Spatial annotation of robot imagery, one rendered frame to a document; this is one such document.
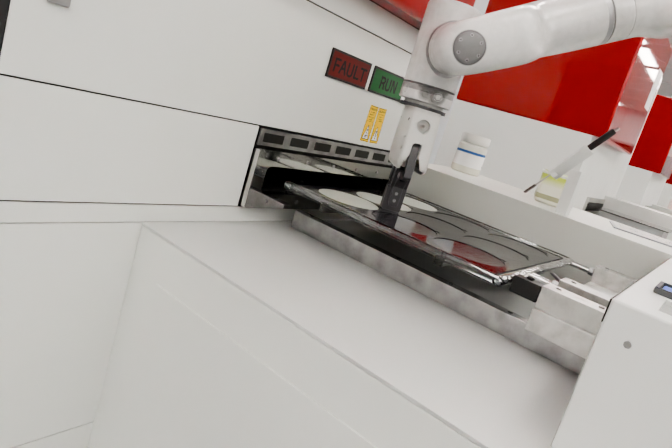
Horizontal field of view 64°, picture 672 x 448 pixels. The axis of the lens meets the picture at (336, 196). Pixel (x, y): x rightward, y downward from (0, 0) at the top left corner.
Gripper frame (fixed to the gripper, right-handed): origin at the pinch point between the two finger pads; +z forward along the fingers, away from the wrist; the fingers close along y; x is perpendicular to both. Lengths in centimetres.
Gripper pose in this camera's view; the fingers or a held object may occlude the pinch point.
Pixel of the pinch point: (393, 197)
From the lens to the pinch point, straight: 89.5
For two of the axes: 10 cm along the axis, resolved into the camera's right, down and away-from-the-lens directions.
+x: -9.6, -2.7, -1.1
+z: -2.9, 9.4, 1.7
